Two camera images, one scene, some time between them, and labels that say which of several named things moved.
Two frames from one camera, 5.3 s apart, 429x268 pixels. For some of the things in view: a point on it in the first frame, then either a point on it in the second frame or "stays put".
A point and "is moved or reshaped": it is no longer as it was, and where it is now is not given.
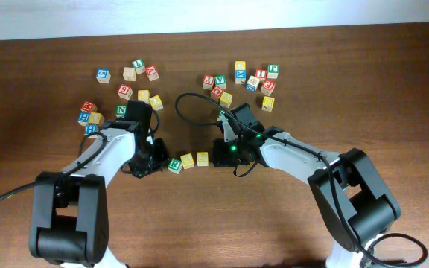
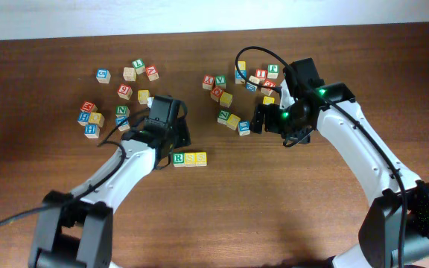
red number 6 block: (124, 91) stays put
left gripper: (163, 156) to (185, 138)
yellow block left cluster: (143, 95) stays put
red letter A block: (152, 73) stays put
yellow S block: (202, 158) stays put
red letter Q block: (217, 91) stays put
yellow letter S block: (187, 161) is moved or reshaped
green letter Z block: (222, 116) stays put
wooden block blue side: (252, 83) stays put
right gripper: (220, 155) to (272, 122)
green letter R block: (174, 165) is moved or reshaped
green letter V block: (220, 81) stays put
